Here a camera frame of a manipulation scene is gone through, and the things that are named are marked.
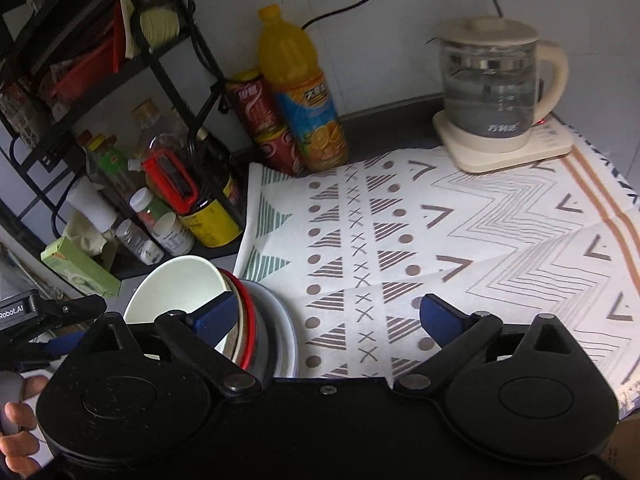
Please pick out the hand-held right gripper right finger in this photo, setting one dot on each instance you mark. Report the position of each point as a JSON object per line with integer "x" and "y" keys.
{"x": 442, "y": 322}

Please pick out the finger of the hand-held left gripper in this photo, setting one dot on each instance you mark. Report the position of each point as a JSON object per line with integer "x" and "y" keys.
{"x": 60, "y": 344}
{"x": 70, "y": 307}

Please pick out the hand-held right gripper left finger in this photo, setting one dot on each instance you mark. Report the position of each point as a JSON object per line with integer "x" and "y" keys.
{"x": 215, "y": 317}

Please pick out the cream bowl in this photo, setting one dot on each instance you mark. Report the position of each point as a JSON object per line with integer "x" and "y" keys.
{"x": 170, "y": 290}
{"x": 243, "y": 322}

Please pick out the red and black bowl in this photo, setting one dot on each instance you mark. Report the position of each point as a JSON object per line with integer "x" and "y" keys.
{"x": 253, "y": 330}

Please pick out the white deep plate blue print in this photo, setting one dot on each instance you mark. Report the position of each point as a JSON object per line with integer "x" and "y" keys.
{"x": 270, "y": 330}

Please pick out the large white flower plate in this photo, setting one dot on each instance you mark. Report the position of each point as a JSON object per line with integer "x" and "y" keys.
{"x": 292, "y": 345}

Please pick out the person's left hand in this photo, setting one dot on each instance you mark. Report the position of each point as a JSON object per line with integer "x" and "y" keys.
{"x": 17, "y": 452}

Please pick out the green carton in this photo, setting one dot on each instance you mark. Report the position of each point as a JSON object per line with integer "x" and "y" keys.
{"x": 80, "y": 267}

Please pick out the patterned fringed cloth mat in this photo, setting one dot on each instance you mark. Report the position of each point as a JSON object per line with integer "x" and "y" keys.
{"x": 450, "y": 240}

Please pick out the white-cap plastic bottle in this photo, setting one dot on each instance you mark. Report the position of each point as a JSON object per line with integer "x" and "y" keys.
{"x": 172, "y": 235}

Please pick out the small glass shaker jar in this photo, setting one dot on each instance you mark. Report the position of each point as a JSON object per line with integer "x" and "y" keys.
{"x": 137, "y": 242}

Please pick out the white-top oil spray bottle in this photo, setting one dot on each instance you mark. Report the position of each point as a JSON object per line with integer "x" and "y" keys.
{"x": 90, "y": 202}

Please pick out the green-label sauce bottle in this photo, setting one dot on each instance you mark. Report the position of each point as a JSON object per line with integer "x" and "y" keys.
{"x": 115, "y": 165}

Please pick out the black metal shelf rack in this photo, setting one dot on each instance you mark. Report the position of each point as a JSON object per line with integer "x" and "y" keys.
{"x": 47, "y": 157}

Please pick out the red-cap glass bottle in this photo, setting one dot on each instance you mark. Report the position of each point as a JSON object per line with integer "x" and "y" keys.
{"x": 87, "y": 147}

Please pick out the cream kettle base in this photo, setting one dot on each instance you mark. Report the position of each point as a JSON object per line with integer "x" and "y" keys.
{"x": 500, "y": 157}

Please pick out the red drink can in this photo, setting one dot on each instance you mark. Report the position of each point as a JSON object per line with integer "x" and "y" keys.
{"x": 280, "y": 152}
{"x": 250, "y": 105}

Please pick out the cardboard box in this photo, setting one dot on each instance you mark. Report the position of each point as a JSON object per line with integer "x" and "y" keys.
{"x": 625, "y": 452}

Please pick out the orange juice bottle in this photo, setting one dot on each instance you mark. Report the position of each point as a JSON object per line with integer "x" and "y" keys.
{"x": 300, "y": 110}

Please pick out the glass electric kettle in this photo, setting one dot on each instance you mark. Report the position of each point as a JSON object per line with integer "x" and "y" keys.
{"x": 480, "y": 100}

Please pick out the red plastic basket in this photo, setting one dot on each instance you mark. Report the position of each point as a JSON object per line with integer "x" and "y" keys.
{"x": 85, "y": 75}

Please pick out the pale yellow round pad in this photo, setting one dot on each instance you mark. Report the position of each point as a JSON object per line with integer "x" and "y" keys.
{"x": 157, "y": 25}

